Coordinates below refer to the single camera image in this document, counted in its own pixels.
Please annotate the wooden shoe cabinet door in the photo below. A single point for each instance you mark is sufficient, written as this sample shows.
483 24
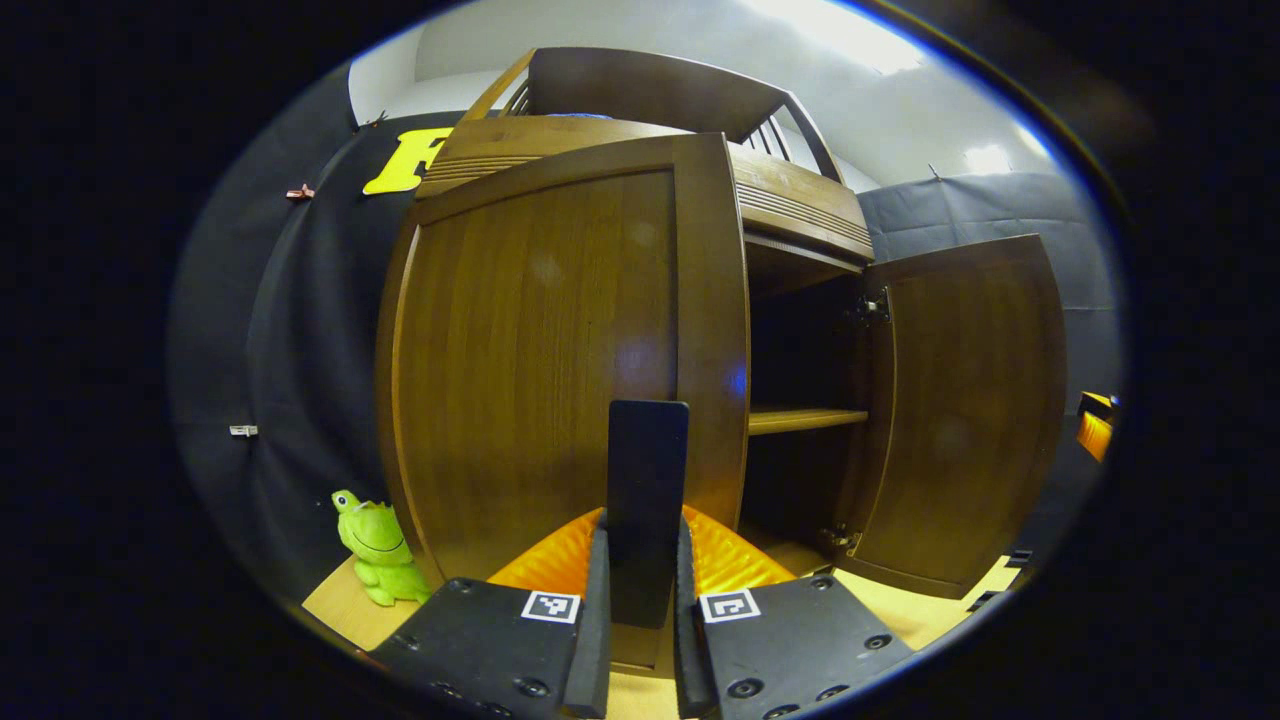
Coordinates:
960 400
520 350

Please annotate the wooden double-door shoe cabinet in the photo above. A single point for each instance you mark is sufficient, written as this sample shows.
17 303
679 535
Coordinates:
650 90

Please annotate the black backdrop cloth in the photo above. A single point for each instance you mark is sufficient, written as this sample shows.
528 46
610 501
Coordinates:
960 205
300 330

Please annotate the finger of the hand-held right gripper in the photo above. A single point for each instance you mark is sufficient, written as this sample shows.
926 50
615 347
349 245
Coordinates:
1095 435

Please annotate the red clip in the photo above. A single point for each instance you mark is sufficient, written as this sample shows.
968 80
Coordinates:
299 191

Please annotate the green frog plush toy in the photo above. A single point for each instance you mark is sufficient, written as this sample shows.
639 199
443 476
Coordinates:
378 545

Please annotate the large ceiling light panel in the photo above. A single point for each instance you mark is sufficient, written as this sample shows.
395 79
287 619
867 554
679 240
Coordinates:
840 35

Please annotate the black clip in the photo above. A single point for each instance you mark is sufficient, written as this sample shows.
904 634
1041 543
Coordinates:
375 120

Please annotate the small ceiling light panel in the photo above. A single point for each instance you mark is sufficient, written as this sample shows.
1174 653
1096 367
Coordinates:
987 158

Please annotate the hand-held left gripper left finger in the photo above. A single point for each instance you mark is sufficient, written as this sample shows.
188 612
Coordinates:
592 640

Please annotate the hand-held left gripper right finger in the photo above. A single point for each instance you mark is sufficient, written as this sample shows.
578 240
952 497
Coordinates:
690 650

